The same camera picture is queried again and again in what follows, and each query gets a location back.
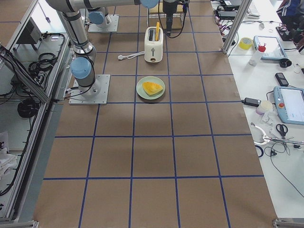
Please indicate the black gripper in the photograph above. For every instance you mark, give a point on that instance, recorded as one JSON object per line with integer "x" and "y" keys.
{"x": 170, "y": 7}

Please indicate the white toaster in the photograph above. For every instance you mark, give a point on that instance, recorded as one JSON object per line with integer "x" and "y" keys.
{"x": 153, "y": 49}

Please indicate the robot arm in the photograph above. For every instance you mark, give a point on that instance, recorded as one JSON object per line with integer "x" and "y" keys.
{"x": 148, "y": 4}
{"x": 82, "y": 67}

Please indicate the toast slice in toaster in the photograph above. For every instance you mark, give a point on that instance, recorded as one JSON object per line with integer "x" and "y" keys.
{"x": 157, "y": 31}

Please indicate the triangular bread on plate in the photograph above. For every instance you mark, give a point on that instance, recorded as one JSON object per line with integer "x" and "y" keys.
{"x": 151, "y": 88}

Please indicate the light green plate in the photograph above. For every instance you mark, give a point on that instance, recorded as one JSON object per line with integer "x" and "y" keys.
{"x": 141, "y": 92}

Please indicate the yellow tape roll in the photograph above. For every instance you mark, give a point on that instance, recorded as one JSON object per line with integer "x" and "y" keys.
{"x": 245, "y": 43}

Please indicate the white bottle red cap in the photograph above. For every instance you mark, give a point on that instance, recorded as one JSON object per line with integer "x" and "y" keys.
{"x": 256, "y": 57}

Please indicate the upper blue teach pendant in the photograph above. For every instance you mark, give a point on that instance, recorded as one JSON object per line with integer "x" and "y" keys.
{"x": 274, "y": 50}

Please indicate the blue teach pendant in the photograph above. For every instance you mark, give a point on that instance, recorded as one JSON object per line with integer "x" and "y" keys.
{"x": 274, "y": 50}
{"x": 289, "y": 103}

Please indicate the black power adapter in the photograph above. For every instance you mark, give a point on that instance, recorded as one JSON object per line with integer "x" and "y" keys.
{"x": 251, "y": 102}

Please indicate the black tape roll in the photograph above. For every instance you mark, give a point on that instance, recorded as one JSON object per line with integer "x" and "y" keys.
{"x": 285, "y": 63}

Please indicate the white cup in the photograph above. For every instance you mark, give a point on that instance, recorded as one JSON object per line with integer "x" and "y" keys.
{"x": 264, "y": 107}

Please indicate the grey control box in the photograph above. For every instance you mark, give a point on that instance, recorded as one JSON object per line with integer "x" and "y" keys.
{"x": 31, "y": 35}

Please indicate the lower blue teach pendant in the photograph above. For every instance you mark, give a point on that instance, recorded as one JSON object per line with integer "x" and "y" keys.
{"x": 289, "y": 103}

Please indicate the black scissors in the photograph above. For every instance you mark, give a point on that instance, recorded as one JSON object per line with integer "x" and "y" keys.
{"x": 282, "y": 129}

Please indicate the black adapter with cables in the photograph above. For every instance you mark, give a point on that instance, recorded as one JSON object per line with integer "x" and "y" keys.
{"x": 225, "y": 15}

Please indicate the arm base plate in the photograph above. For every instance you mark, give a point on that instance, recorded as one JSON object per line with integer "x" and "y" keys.
{"x": 99, "y": 23}
{"x": 97, "y": 94}

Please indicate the aluminium frame post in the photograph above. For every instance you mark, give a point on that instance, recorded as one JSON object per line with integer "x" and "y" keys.
{"x": 236, "y": 24}

